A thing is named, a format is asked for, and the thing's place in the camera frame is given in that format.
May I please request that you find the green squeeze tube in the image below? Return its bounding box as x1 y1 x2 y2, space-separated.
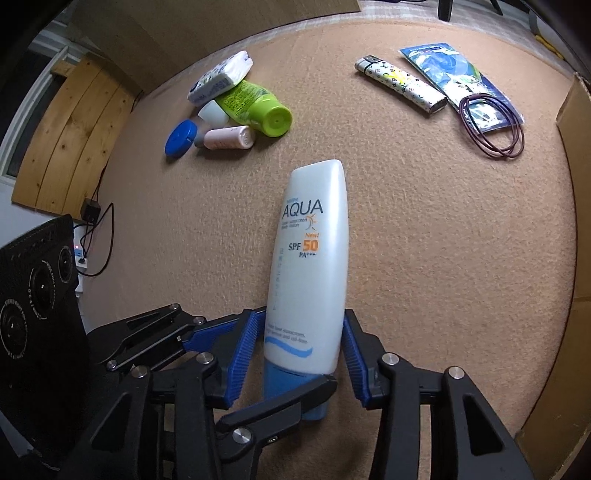
216 79 294 138

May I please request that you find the blue plastic packet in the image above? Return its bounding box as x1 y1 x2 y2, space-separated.
399 41 525 134

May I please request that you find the blue round lid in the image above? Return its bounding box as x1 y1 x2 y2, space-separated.
165 119 199 158

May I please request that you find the patterned white tissue pack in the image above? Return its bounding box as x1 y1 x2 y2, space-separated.
186 51 254 104

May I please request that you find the small pink bottle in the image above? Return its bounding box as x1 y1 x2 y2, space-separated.
195 126 256 151

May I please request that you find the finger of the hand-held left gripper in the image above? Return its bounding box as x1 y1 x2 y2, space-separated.
216 374 338 449
90 302 254 373

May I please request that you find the small white bottle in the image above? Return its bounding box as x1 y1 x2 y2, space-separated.
198 100 230 126

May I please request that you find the wooden plank board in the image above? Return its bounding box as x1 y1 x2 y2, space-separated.
10 53 137 217

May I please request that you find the cardboard box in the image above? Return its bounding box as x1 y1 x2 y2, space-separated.
515 69 591 480

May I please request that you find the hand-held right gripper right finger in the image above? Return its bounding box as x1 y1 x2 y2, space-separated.
342 310 528 480

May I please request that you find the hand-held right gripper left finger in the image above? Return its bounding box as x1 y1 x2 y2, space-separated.
85 309 260 480

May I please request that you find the black tripod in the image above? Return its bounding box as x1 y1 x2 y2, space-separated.
434 0 504 21

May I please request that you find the silver tube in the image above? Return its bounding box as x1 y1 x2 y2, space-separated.
355 54 448 114

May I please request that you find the white power strip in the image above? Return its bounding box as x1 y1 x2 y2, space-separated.
74 247 90 296

